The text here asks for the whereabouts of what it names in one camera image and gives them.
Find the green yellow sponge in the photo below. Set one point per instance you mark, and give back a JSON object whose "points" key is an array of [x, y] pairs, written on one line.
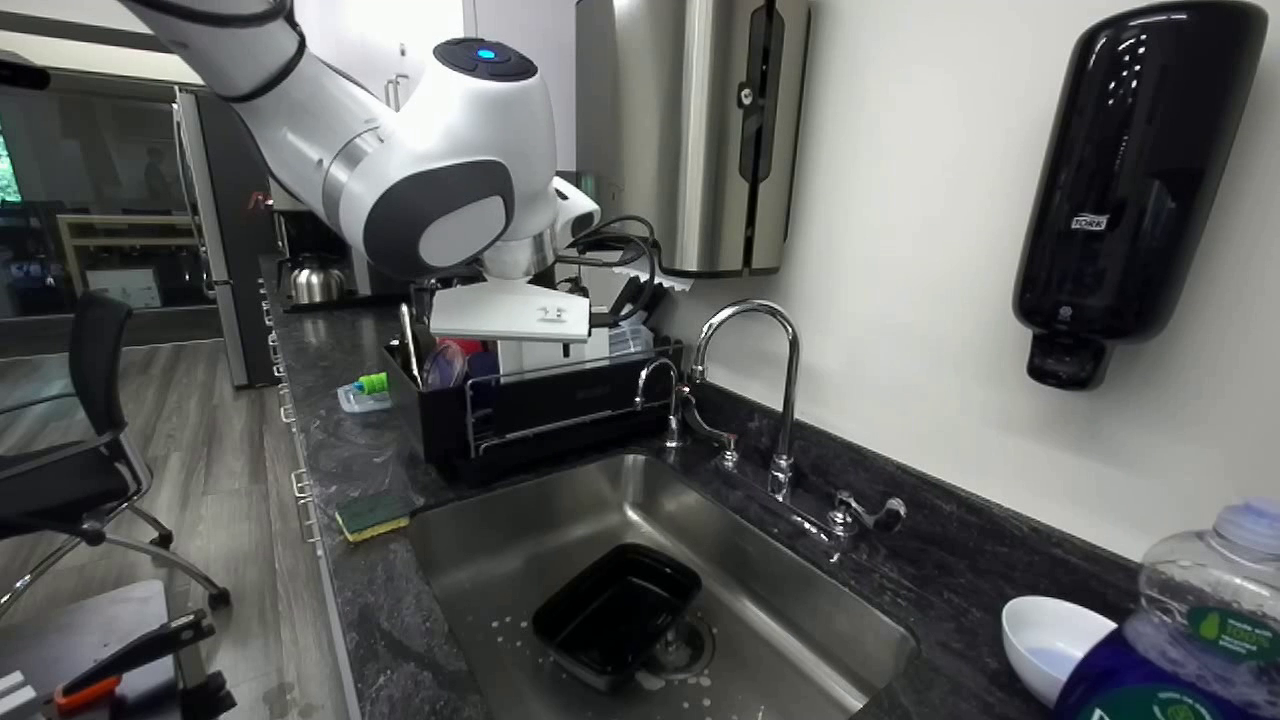
{"points": [[371, 518]]}

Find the black dish rack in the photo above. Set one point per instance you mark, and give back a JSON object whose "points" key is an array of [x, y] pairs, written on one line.
{"points": [[560, 414]]}

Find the silver butter knife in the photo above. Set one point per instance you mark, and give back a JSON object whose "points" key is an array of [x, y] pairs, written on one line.
{"points": [[411, 345]]}

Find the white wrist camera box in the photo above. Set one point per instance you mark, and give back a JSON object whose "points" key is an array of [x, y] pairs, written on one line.
{"points": [[506, 311]]}

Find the clear round lid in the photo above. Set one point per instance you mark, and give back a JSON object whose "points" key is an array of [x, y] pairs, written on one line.
{"points": [[441, 374]]}

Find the black office chair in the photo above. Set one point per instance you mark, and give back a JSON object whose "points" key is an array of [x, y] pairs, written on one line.
{"points": [[94, 345]]}

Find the metal sink drain strainer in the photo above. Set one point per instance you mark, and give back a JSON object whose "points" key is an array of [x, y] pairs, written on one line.
{"points": [[691, 649]]}

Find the small chrome faucet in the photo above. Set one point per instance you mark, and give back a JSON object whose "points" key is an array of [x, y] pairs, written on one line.
{"points": [[670, 402]]}

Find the clear plastic container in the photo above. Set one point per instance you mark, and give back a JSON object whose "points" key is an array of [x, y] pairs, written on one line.
{"points": [[629, 345]]}

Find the black coffee machine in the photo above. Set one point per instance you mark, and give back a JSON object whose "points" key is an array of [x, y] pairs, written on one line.
{"points": [[297, 245]]}

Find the black dish brush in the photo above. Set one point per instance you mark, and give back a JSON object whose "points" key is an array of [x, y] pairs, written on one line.
{"points": [[637, 306]]}

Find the silver kettle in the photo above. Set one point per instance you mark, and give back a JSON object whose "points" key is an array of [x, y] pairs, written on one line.
{"points": [[313, 281]]}

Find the black soap dispenser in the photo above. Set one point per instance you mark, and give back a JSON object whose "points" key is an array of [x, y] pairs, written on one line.
{"points": [[1132, 173]]}

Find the red cup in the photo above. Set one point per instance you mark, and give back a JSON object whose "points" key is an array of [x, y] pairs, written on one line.
{"points": [[464, 352]]}

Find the blue dish soap bottle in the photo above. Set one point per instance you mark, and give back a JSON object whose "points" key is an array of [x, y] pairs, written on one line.
{"points": [[1175, 625]]}

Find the black lunchbox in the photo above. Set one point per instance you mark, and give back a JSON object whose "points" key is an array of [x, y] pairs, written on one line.
{"points": [[613, 612]]}

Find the stainless steel sink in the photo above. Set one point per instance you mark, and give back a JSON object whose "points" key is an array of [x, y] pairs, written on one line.
{"points": [[802, 612]]}

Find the tall chrome faucet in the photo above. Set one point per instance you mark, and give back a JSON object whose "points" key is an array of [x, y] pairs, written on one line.
{"points": [[790, 384]]}

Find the steel paper towel dispenser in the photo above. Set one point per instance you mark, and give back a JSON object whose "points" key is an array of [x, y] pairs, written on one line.
{"points": [[706, 132]]}

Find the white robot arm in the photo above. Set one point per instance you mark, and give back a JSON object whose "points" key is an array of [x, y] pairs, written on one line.
{"points": [[403, 144]]}

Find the small white bowl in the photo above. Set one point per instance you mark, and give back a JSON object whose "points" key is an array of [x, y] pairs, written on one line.
{"points": [[1053, 646]]}

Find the small green blue item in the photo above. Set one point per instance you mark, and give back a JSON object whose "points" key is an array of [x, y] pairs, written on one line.
{"points": [[363, 393]]}

